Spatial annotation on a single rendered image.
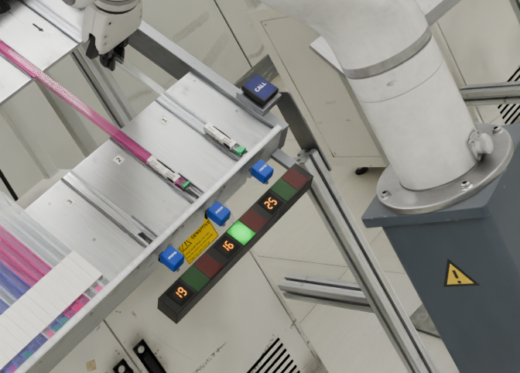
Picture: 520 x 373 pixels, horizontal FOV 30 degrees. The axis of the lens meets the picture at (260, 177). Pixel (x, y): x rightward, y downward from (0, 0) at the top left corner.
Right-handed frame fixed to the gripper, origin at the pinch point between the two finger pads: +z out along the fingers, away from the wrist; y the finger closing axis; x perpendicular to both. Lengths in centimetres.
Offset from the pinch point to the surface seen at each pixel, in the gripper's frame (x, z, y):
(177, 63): 8.2, 1.6, -7.9
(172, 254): 33.4, -1.6, 21.9
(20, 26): -16.6, 2.6, 5.5
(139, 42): -0.7, 3.8, -7.9
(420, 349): 71, 36, -13
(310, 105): 3, 95, -85
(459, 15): 29, 39, -94
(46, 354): 31, -2, 46
